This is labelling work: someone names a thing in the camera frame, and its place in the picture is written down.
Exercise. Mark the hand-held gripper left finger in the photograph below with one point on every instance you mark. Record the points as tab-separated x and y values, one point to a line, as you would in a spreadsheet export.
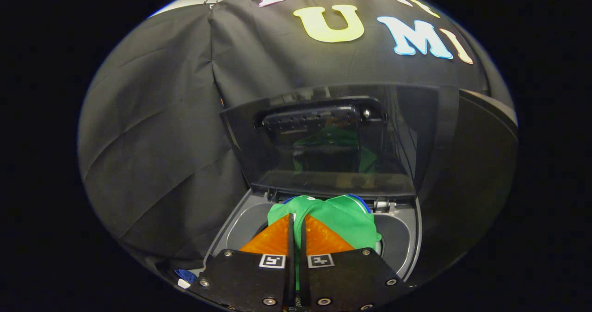
249	279

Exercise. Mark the green polo shirt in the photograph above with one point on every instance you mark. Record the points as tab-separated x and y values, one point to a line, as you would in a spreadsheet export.
342	217

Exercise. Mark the small blue object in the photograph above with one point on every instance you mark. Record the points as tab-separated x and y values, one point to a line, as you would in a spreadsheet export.
185	275

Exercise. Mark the small white object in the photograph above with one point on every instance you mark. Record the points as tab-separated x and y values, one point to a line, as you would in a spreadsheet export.
184	284

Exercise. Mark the dark washing machine lid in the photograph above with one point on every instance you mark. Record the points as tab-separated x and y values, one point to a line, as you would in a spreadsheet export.
323	155

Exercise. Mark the black backdrop cloth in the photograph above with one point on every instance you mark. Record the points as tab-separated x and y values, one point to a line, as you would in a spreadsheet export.
162	141

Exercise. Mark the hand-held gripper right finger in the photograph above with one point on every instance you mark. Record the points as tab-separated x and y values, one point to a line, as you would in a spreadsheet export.
347	279

